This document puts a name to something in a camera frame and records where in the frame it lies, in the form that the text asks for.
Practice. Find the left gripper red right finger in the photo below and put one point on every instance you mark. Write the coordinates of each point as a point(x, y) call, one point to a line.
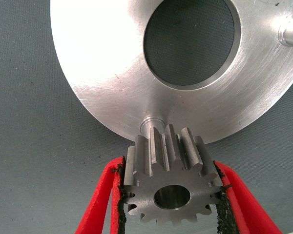
point(246, 214)

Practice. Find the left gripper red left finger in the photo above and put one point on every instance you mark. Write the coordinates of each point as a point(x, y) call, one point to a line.
point(97, 207)

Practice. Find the dark grey table cloth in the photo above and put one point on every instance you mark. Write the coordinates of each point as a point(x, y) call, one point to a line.
point(27, 97)

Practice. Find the round metal carrier plate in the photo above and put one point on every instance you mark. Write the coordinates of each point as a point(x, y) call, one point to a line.
point(112, 85)

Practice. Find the small steel spur gear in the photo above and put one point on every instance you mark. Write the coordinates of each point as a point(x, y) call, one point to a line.
point(146, 195)

